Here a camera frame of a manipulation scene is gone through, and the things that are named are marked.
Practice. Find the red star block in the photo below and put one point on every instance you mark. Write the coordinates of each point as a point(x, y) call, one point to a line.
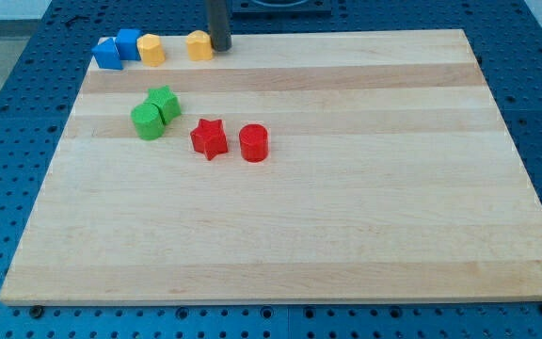
point(209, 138)

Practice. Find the green star block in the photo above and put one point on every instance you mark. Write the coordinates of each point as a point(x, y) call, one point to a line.
point(166, 101)

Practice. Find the red cylinder block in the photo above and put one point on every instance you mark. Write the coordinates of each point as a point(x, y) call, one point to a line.
point(254, 142)

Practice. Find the light wooden board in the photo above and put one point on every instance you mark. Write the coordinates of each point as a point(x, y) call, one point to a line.
point(391, 178)

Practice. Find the green cylinder block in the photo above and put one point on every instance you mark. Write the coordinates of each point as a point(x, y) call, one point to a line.
point(147, 121)

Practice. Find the yellow heart block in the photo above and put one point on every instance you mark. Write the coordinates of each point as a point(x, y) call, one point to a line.
point(199, 46)

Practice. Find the grey cylindrical pointer rod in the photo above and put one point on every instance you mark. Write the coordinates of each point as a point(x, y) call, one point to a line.
point(219, 24)

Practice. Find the yellow hexagonal block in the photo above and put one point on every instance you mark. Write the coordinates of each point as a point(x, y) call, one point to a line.
point(151, 50)

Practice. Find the blue cube block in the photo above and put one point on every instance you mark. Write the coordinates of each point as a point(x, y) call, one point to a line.
point(126, 43)

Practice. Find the blue triangular block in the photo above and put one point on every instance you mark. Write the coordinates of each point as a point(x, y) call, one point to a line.
point(107, 55)

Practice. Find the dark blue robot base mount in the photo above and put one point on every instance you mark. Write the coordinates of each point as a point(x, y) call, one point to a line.
point(247, 7)

